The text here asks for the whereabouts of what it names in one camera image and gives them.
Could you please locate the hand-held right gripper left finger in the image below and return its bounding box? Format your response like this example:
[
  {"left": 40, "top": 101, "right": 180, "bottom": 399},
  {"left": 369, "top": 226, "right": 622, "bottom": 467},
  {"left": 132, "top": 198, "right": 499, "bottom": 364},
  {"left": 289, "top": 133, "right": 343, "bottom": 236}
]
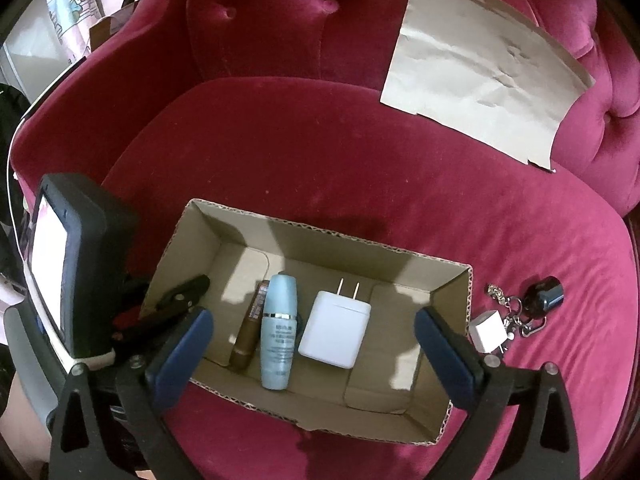
[{"left": 50, "top": 307, "right": 215, "bottom": 480}]

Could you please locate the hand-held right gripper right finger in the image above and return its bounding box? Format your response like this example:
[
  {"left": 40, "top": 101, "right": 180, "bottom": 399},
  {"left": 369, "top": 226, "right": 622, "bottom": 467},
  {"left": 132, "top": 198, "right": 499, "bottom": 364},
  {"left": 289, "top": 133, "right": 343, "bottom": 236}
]
[{"left": 415, "top": 307, "right": 583, "bottom": 480}]

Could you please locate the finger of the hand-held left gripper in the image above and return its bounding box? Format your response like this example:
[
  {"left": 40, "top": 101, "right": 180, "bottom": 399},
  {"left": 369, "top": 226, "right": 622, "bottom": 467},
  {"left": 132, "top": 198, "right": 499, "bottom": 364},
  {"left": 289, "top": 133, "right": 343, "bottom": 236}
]
[
  {"left": 120, "top": 309, "right": 197, "bottom": 341},
  {"left": 155, "top": 275, "right": 211, "bottom": 311}
]

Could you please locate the small white charger plug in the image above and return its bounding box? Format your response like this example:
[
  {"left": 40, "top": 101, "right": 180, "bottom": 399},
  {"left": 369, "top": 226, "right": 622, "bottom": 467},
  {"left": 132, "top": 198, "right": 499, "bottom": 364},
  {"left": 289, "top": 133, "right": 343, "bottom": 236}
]
[{"left": 468, "top": 310, "right": 511, "bottom": 353}]

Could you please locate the brown cosmetic tube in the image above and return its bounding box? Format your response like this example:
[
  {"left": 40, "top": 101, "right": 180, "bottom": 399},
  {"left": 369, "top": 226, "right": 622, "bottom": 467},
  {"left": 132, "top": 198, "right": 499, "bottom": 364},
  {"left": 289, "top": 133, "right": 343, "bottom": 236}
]
[{"left": 229, "top": 280, "right": 271, "bottom": 372}]

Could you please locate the cardboard box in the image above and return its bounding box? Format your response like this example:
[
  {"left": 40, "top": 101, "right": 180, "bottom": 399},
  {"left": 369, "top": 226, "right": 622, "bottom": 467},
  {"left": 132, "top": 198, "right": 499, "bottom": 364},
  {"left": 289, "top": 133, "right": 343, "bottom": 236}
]
[{"left": 137, "top": 198, "right": 473, "bottom": 446}]

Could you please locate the keychain with gold charms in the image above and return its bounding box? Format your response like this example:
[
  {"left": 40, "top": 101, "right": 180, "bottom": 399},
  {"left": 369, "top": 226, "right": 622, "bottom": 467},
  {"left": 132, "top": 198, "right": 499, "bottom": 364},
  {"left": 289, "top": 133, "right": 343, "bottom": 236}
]
[{"left": 484, "top": 284, "right": 546, "bottom": 346}]

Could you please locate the light blue bottle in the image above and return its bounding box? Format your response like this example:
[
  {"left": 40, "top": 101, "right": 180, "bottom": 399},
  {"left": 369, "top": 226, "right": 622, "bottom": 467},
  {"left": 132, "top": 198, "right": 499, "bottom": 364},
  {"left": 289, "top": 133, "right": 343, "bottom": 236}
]
[{"left": 260, "top": 274, "right": 301, "bottom": 390}]

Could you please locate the large white charger plug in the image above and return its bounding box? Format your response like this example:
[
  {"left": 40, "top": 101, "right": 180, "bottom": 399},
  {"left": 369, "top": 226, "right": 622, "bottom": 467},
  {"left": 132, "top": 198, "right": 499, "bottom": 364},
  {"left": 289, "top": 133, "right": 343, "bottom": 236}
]
[{"left": 298, "top": 278, "right": 372, "bottom": 370}]

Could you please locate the red velvet armchair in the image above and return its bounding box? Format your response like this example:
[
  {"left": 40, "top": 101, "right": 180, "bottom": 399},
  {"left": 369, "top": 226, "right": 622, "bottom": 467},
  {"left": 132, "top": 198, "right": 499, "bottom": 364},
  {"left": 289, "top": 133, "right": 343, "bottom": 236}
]
[{"left": 10, "top": 0, "right": 640, "bottom": 480}]

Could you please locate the brown paper sheet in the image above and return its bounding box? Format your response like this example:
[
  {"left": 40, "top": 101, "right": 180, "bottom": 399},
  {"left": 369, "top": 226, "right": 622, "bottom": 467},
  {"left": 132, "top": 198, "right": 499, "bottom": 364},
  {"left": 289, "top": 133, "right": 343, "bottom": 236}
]
[{"left": 380, "top": 0, "right": 596, "bottom": 173}]

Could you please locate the cartoon wall poster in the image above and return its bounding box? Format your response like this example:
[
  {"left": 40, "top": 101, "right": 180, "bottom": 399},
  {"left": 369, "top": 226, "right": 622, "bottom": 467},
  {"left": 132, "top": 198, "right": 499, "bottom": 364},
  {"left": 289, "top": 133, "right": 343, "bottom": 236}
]
[{"left": 45, "top": 0, "right": 106, "bottom": 58}]

